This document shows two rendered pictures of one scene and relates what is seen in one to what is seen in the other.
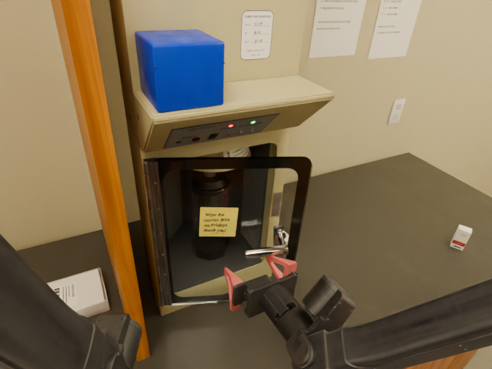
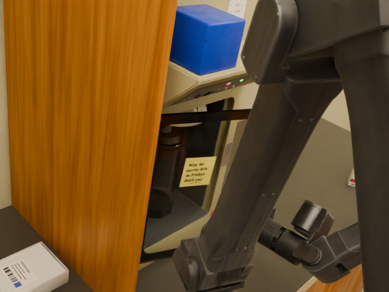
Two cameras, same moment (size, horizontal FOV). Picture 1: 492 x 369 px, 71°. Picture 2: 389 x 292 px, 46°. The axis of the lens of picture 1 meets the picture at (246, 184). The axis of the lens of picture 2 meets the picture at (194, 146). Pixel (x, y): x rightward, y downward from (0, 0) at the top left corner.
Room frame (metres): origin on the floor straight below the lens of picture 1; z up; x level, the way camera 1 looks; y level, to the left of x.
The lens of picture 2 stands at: (-0.23, 0.39, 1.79)
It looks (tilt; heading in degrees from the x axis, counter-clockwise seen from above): 30 degrees down; 338
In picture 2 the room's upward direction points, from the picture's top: 11 degrees clockwise
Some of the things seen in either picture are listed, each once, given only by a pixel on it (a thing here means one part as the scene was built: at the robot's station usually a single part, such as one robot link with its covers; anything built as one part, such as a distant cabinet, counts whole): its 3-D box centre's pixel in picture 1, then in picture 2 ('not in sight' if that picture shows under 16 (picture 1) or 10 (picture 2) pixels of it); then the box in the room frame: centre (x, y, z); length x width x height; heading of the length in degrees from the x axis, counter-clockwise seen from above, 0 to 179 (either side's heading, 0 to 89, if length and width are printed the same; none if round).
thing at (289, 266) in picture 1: (273, 272); not in sight; (0.48, -0.06, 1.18); 0.09 x 0.07 x 0.07; 31
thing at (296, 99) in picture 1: (237, 120); (227, 78); (0.56, 0.02, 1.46); 0.32 x 0.11 x 0.10; 119
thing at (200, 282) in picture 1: (230, 239); (202, 188); (0.56, 0.03, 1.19); 0.30 x 0.01 x 0.40; 99
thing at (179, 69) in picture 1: (179, 68); (202, 38); (0.52, 0.11, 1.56); 0.10 x 0.10 x 0.09; 29
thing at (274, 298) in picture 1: (278, 304); (267, 232); (0.40, -0.07, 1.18); 0.10 x 0.07 x 0.07; 121
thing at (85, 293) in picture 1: (71, 298); (24, 276); (0.56, 0.42, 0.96); 0.16 x 0.12 x 0.04; 120
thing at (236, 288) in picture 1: (242, 283); not in sight; (0.45, -0.01, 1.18); 0.09 x 0.07 x 0.07; 31
